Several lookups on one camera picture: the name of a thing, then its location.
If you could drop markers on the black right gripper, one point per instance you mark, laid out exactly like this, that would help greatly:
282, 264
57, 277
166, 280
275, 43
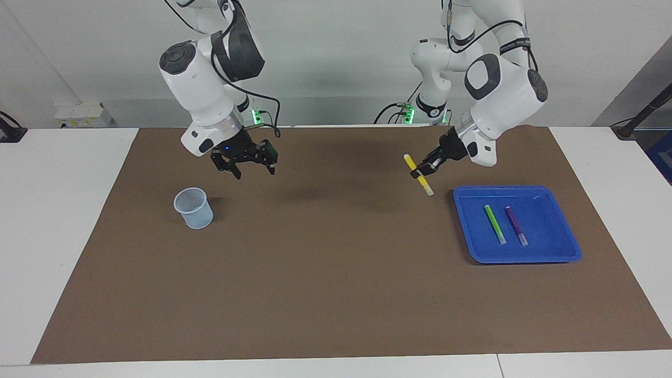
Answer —
236, 149

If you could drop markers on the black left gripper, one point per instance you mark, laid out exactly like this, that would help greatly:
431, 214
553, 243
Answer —
452, 146

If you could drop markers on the yellow highlighter pen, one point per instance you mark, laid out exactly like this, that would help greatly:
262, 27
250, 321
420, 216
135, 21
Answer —
424, 182

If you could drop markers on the green highlighter pen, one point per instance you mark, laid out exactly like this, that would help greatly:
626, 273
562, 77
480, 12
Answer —
494, 224

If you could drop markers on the purple highlighter pen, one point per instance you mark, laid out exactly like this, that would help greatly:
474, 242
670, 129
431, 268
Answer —
516, 226

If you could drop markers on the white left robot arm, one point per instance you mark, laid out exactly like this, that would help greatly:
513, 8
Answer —
504, 100

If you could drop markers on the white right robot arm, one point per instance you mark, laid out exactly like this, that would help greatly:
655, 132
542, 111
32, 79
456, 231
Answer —
199, 89

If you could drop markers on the blue plastic tray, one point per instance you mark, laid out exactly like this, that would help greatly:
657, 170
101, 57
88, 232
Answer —
546, 226

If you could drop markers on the light blue mesh pen cup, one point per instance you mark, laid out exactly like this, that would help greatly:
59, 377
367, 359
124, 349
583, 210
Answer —
194, 210

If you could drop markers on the brown table mat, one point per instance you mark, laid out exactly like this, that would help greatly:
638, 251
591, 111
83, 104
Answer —
336, 262

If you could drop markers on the white power strip box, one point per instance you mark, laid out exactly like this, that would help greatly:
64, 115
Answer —
79, 115

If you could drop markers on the black stand pole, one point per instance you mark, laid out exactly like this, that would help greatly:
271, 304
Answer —
648, 107

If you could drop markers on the black clamp mount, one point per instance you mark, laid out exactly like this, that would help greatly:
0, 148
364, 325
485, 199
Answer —
10, 131

